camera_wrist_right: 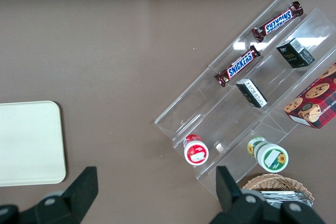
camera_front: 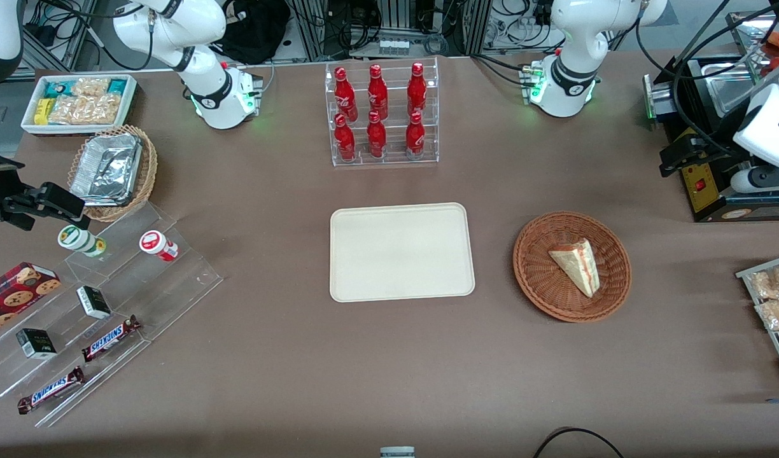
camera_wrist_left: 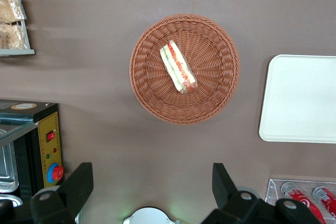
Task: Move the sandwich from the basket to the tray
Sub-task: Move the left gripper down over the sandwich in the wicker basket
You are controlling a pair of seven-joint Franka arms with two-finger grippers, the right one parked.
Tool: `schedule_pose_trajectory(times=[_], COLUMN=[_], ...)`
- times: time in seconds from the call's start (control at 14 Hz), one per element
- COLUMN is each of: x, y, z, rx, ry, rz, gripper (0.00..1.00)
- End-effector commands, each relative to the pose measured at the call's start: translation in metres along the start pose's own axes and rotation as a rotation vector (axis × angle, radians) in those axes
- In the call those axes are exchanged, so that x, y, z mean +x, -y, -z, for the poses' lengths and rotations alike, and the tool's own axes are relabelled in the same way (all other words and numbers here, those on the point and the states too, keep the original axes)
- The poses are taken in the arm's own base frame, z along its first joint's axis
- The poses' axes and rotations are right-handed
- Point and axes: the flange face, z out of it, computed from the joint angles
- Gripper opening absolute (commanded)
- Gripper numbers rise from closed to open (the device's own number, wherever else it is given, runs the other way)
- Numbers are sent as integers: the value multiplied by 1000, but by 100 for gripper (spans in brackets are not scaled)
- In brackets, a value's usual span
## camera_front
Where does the black fabric bag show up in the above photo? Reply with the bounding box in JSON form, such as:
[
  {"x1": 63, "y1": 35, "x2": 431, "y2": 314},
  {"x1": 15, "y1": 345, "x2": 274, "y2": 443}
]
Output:
[{"x1": 211, "y1": 0, "x2": 291, "y2": 66}]

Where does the beige rectangular tray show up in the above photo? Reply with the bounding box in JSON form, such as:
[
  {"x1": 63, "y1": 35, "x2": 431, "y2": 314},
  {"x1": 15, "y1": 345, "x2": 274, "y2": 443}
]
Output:
[{"x1": 330, "y1": 202, "x2": 476, "y2": 303}]

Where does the red plaid cookie box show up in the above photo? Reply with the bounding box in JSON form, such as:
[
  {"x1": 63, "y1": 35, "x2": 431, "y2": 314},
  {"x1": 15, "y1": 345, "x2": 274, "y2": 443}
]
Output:
[{"x1": 0, "y1": 262, "x2": 62, "y2": 338}]

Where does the white rectangular snack bin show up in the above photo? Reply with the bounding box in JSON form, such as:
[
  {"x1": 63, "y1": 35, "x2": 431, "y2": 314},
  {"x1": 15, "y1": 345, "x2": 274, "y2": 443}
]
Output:
[{"x1": 20, "y1": 74, "x2": 138, "y2": 136}]

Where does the red cola bottle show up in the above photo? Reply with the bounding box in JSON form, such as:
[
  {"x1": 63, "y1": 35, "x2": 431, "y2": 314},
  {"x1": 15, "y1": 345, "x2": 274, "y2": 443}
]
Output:
[
  {"x1": 405, "y1": 112, "x2": 426, "y2": 160},
  {"x1": 333, "y1": 114, "x2": 356, "y2": 162},
  {"x1": 334, "y1": 67, "x2": 358, "y2": 123},
  {"x1": 407, "y1": 62, "x2": 428, "y2": 118},
  {"x1": 367, "y1": 111, "x2": 388, "y2": 159},
  {"x1": 368, "y1": 64, "x2": 389, "y2": 121}
]

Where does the red-capped yogurt bottle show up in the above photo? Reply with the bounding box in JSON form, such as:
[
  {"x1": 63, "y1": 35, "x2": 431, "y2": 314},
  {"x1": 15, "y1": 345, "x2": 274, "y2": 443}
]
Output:
[{"x1": 139, "y1": 230, "x2": 179, "y2": 262}]

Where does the Snickers chocolate bar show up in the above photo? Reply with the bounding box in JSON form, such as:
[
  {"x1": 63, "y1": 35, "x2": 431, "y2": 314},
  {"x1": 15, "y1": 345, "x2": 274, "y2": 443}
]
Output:
[
  {"x1": 81, "y1": 315, "x2": 142, "y2": 363},
  {"x1": 17, "y1": 366, "x2": 85, "y2": 415}
]

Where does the triangular sandwich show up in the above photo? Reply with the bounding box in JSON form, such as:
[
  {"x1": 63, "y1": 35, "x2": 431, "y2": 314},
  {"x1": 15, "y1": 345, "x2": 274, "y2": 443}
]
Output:
[{"x1": 548, "y1": 238, "x2": 601, "y2": 298}]

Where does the clear acrylic stepped display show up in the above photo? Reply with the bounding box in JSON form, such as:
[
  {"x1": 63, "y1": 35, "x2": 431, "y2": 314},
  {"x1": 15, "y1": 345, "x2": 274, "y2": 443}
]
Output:
[{"x1": 0, "y1": 202, "x2": 223, "y2": 428}]

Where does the round brown wicker basket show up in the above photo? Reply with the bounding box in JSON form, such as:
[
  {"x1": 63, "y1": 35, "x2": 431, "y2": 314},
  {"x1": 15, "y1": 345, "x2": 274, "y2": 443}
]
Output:
[{"x1": 513, "y1": 211, "x2": 633, "y2": 323}]

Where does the black floor cable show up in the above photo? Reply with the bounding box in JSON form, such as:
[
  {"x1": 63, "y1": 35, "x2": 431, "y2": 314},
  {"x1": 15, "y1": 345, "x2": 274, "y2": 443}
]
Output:
[{"x1": 533, "y1": 427, "x2": 626, "y2": 458}]

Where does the clear acrylic bottle rack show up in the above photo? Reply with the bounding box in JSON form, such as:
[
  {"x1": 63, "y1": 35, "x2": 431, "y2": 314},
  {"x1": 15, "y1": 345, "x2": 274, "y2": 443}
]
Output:
[{"x1": 325, "y1": 57, "x2": 440, "y2": 167}]

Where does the aluminium foil tray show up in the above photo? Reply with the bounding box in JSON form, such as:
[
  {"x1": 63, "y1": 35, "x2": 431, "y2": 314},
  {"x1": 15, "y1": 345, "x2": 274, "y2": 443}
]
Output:
[{"x1": 70, "y1": 133, "x2": 143, "y2": 207}]

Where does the clear cracker bag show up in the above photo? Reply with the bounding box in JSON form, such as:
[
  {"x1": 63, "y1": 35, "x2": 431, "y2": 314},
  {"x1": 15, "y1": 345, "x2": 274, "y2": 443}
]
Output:
[
  {"x1": 71, "y1": 78, "x2": 110, "y2": 97},
  {"x1": 49, "y1": 94, "x2": 123, "y2": 125}
]

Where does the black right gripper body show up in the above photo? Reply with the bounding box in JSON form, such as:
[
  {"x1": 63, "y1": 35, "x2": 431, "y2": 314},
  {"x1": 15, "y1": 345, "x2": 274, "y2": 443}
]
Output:
[{"x1": 0, "y1": 148, "x2": 26, "y2": 214}]

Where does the small black carton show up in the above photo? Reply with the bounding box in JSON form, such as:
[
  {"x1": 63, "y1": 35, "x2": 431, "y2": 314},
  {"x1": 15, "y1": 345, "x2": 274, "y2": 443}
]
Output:
[
  {"x1": 16, "y1": 328, "x2": 58, "y2": 360},
  {"x1": 76, "y1": 286, "x2": 112, "y2": 320}
]

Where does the oval tan wicker basket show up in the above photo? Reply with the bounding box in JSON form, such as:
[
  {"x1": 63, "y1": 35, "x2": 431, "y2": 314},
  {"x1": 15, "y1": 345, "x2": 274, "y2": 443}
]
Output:
[{"x1": 67, "y1": 125, "x2": 158, "y2": 223}]

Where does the green-capped yogurt bottle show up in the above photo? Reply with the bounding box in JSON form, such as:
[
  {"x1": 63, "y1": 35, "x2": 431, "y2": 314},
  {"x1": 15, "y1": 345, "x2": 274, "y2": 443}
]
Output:
[{"x1": 57, "y1": 225, "x2": 107, "y2": 258}]

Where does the black countertop appliance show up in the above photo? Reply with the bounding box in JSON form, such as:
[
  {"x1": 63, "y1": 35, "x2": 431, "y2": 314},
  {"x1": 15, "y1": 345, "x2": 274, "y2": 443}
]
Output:
[{"x1": 643, "y1": 54, "x2": 779, "y2": 223}]

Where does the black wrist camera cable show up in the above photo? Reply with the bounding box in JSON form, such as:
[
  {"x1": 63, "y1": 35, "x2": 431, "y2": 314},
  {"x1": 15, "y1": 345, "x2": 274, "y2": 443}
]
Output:
[{"x1": 635, "y1": 0, "x2": 775, "y2": 158}]

